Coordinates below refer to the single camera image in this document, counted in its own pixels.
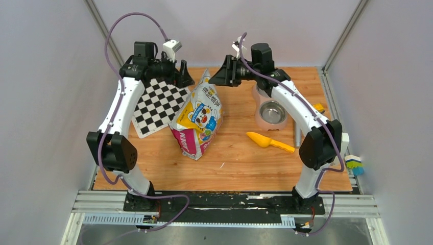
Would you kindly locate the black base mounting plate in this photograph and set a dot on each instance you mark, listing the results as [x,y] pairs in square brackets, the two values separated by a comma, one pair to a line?
[224,206]

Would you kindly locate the white wedge holder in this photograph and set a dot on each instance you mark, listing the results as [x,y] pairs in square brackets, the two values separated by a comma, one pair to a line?
[344,144]

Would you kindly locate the yellow plastic scoop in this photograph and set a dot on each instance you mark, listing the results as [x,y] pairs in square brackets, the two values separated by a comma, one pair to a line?
[265,142]

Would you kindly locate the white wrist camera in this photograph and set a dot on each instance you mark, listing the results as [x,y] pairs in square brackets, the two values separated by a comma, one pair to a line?
[239,48]
[170,47]

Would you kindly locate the pet food bag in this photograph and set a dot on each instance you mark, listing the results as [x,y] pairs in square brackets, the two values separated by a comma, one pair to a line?
[198,120]

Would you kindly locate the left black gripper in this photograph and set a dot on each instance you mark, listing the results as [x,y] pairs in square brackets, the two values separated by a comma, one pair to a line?
[182,78]

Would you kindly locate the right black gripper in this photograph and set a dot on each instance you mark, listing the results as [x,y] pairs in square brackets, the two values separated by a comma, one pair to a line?
[227,74]

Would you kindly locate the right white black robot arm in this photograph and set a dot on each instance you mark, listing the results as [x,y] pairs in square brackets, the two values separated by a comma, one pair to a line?
[322,137]

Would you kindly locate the silver metal cylinder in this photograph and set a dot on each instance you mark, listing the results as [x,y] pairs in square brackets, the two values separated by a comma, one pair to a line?
[297,135]

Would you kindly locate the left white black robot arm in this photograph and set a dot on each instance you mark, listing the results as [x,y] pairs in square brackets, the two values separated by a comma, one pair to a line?
[113,153]

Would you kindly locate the pink double pet bowl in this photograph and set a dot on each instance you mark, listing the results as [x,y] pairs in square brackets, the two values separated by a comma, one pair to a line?
[269,114]

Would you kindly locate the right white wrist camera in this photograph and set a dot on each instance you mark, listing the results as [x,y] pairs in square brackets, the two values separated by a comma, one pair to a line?
[239,48]

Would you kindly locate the stacked coloured toy blocks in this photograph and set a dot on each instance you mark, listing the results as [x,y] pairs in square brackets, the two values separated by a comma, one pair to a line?
[354,164]

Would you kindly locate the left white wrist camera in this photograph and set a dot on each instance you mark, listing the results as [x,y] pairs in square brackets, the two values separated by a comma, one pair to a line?
[170,47]

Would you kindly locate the toy block car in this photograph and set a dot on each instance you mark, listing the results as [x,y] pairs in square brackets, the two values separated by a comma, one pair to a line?
[319,107]

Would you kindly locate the aluminium rail frame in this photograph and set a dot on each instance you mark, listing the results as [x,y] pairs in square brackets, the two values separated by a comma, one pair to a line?
[98,217]

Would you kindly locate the checkerboard calibration board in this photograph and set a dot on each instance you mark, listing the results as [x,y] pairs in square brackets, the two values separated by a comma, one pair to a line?
[157,107]

